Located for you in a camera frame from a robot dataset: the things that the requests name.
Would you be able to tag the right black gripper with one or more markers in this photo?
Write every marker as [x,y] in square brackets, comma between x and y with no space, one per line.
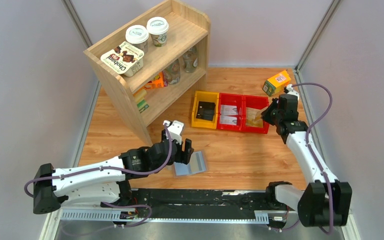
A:
[274,112]

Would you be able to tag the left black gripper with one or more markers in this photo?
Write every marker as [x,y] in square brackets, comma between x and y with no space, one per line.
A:
[179,151]

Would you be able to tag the pink leather card holder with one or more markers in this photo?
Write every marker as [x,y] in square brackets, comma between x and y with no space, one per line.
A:
[196,165]

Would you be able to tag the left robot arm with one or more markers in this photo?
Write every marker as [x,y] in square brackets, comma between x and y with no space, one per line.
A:
[105,182]

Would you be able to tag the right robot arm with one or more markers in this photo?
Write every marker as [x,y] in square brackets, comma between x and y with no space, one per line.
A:
[326,200]

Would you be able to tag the tan cards stack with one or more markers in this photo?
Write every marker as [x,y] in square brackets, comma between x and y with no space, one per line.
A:
[250,114]

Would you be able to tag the white cards stack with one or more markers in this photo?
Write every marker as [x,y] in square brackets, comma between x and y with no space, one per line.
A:
[229,115]

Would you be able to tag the black cards stack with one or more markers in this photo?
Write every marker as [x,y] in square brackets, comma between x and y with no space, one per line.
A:
[206,110]

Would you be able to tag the right red plastic bin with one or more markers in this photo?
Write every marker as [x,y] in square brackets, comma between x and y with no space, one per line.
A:
[257,102]

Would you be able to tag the red plastic bin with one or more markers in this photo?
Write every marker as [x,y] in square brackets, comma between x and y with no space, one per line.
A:
[257,102]
[236,100]

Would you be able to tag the orange green juice carton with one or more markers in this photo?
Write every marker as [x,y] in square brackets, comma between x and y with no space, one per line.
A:
[276,83]

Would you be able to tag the middle red plastic bin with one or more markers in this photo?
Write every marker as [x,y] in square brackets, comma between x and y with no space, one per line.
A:
[236,100]

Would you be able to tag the yellow plastic bin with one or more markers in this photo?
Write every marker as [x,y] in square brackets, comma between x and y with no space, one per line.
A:
[205,96]

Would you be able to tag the yellow green sponge pack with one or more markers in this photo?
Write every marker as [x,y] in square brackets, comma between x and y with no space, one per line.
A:
[139,98]

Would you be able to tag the orange snack box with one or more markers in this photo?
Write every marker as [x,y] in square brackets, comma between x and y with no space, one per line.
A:
[158,81]

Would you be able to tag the left glass jar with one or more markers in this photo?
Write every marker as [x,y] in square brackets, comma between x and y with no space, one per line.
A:
[172,73]

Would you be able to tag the glass jar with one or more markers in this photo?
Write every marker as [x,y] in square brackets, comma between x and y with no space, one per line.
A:
[172,73]
[190,60]

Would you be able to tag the right glass jar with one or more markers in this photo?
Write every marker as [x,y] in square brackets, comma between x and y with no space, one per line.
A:
[190,60]

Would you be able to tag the wooden shelf unit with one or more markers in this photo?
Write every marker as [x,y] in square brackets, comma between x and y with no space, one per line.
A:
[188,27]

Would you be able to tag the Chobani yogurt pack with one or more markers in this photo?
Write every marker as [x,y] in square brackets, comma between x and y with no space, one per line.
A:
[124,59]

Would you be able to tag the left white-lidded paper cup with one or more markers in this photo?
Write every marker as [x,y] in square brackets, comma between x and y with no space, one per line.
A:
[138,36]

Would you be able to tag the white-lidded paper cup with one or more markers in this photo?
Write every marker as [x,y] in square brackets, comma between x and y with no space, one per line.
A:
[138,36]
[158,28]

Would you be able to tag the right white-lidded paper cup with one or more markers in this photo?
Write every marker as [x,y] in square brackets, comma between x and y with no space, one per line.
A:
[158,28]

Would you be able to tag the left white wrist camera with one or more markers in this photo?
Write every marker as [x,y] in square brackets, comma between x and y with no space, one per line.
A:
[175,129]

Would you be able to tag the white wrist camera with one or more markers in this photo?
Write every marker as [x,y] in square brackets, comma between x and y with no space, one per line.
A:
[175,129]
[289,89]

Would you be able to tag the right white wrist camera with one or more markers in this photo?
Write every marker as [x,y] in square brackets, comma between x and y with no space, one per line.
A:
[289,89]

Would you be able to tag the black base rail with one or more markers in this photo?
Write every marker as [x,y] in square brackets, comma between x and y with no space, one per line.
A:
[204,204]

